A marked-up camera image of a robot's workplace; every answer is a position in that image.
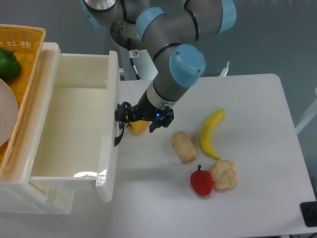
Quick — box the white frame leg right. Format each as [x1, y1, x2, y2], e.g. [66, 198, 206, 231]
[295, 98, 317, 134]

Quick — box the red bell pepper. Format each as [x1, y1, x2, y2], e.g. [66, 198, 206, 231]
[190, 164, 212, 196]

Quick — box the white plastic drawer cabinet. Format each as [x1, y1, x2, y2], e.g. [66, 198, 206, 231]
[0, 43, 60, 214]

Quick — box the black top drawer handle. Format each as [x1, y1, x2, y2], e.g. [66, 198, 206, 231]
[114, 122, 125, 147]

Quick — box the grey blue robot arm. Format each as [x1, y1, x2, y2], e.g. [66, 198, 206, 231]
[81, 0, 236, 131]

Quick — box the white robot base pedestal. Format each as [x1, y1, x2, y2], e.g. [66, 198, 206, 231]
[110, 21, 159, 81]

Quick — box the yellow bell pepper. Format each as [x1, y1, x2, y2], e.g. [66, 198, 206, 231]
[125, 120, 149, 135]

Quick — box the yellow banana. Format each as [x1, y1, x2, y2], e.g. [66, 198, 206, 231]
[199, 109, 225, 160]

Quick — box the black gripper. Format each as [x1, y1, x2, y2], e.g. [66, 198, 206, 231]
[115, 96, 174, 133]

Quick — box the oblong bread roll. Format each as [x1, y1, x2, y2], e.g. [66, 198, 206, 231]
[172, 131, 197, 163]

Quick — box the orange woven basket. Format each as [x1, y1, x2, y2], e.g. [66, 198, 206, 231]
[0, 24, 46, 173]

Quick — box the green bell pepper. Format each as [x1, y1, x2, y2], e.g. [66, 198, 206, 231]
[0, 48, 21, 82]

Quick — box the black device at table edge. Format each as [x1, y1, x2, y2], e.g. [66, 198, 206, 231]
[300, 201, 317, 227]

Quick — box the round knotted bread bun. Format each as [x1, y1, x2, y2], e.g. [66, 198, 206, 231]
[209, 160, 238, 190]

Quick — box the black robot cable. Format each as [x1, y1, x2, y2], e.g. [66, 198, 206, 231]
[127, 38, 142, 81]

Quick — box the white round plate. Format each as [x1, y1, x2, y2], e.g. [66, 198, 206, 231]
[0, 79, 19, 146]

